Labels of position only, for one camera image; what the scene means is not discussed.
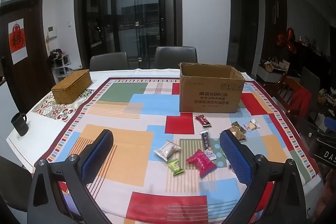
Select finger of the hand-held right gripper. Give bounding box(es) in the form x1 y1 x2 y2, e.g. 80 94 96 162
323 116 336 133

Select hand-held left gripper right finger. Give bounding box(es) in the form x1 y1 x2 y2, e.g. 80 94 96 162
219 130 307 224

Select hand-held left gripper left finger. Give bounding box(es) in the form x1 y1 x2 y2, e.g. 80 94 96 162
26 129 114 224

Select pink snack packet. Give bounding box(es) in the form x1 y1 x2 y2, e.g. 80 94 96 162
185 149 218 179

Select clear pastry snack packet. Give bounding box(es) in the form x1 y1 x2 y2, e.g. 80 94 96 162
243 119 260 132

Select dark red snack packet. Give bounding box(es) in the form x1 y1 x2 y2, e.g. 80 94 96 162
195 114 212 126

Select cardboard box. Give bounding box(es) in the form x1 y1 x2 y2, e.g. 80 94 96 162
179 62 246 113

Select person's right hand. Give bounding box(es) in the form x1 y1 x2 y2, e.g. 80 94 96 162
316 169 336 224

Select gold snack packet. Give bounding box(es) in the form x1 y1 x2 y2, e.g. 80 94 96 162
226 126 247 141

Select black long snack packet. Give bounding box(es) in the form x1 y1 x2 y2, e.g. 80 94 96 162
199 130 217 161

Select colourful block pattern tablecloth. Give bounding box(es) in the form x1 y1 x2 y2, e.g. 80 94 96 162
34 77 319 224

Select olive brown snack packet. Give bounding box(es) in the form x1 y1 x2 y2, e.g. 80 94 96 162
231 121 246 132

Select red cloth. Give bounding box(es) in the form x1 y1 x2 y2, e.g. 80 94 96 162
289 88 313 119

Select grey upholstered chair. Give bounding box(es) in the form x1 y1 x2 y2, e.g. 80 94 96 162
299 67 321 109

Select brown wooden chair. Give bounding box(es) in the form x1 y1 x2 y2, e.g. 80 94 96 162
273 74 313 122

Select floral patterned placemat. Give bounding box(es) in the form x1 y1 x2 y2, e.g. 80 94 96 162
31 88 96 122

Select green snack packet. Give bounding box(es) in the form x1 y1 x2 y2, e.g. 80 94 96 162
167 158 184 176

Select white silver snack packet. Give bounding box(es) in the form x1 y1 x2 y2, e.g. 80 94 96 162
154 140 182 161

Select dark sideboard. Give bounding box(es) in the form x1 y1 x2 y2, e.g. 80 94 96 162
294 40 336 75

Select woven wicker box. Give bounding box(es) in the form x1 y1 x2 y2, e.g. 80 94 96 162
51 69 92 104

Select white low cabinet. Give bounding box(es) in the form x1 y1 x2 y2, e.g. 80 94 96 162
256 64 286 83

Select black mug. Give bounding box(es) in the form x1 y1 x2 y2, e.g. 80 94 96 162
10 112 29 137

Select white shoe rack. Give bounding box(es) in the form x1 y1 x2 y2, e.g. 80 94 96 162
51 53 72 83

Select grey leather dining chair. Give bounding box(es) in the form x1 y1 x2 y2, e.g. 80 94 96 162
154 46 198 69
89 52 130 72

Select red foil balloons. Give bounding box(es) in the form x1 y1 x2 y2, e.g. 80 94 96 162
278 28 298 54

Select brown wooden door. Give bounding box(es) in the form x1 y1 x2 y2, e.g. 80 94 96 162
0 0 49 114

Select dark tall cabinet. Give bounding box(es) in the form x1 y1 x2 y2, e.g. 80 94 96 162
264 0 286 64

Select dark glass sliding door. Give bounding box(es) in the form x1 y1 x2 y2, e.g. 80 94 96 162
75 0 183 69

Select red wall calendar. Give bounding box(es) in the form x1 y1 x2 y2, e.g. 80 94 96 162
8 18 29 65

